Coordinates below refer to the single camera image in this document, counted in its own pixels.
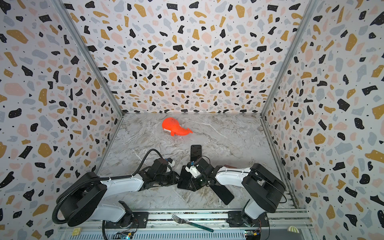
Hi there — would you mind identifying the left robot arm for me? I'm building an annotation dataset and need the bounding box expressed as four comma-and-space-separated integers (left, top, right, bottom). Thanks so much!
52, 158, 180, 228

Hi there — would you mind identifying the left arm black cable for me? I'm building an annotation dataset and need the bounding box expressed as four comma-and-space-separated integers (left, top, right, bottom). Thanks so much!
131, 148, 164, 178

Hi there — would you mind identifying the black smartphone front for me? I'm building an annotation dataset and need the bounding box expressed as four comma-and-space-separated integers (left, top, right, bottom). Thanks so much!
177, 166, 196, 192

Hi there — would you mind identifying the green circuit board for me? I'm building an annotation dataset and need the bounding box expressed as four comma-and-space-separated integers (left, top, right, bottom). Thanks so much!
113, 232, 134, 240

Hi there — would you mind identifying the black phone case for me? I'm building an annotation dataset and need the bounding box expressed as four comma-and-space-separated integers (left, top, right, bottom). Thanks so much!
190, 145, 202, 163

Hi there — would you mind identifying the black smartphone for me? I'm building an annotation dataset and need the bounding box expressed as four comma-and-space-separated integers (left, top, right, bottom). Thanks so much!
177, 166, 196, 192
210, 185, 235, 205

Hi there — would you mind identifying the pink phone case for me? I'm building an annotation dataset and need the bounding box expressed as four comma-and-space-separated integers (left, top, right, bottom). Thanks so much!
224, 165, 238, 169

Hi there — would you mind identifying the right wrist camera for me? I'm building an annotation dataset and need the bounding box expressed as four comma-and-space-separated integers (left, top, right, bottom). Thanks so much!
186, 165, 201, 179

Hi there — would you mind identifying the white striped round object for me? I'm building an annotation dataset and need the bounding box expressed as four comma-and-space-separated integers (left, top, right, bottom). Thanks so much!
288, 226, 300, 234

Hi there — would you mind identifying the red whale toy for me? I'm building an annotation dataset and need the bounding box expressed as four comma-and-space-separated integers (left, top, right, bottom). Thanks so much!
162, 118, 193, 136

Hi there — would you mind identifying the black smartphone right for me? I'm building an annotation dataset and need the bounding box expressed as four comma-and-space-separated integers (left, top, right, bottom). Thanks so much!
210, 185, 235, 205

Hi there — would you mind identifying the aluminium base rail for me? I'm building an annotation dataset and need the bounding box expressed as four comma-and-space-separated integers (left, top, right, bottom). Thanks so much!
55, 209, 317, 240

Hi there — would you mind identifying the metal fork green handle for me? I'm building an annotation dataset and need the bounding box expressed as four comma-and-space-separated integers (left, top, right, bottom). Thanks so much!
172, 215, 214, 233

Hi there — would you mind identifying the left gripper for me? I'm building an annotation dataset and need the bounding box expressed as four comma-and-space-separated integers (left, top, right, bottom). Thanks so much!
154, 171, 183, 187

